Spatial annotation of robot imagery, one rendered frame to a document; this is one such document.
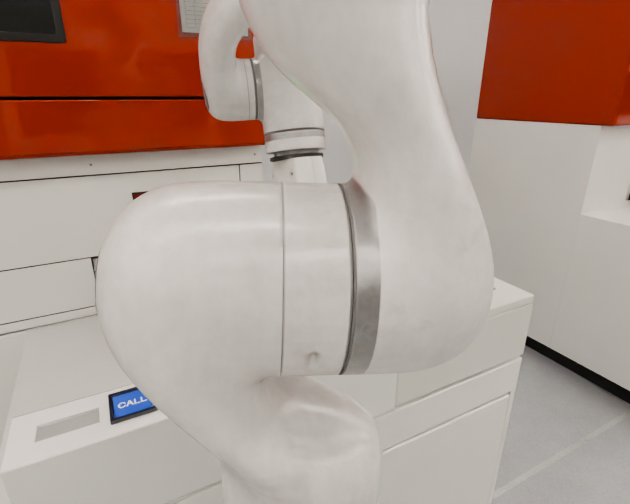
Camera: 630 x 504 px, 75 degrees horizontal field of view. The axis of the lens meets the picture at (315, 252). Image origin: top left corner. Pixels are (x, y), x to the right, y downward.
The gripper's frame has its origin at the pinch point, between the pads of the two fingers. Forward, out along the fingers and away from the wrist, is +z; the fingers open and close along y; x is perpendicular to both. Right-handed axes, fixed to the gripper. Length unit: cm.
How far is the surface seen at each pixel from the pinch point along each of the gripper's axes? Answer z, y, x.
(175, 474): 25.4, -1.0, -22.4
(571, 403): 102, -54, 153
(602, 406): 104, -46, 164
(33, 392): 22, -37, -42
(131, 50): -42, -45, -14
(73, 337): 19, -54, -36
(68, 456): 16.8, 0.8, -33.5
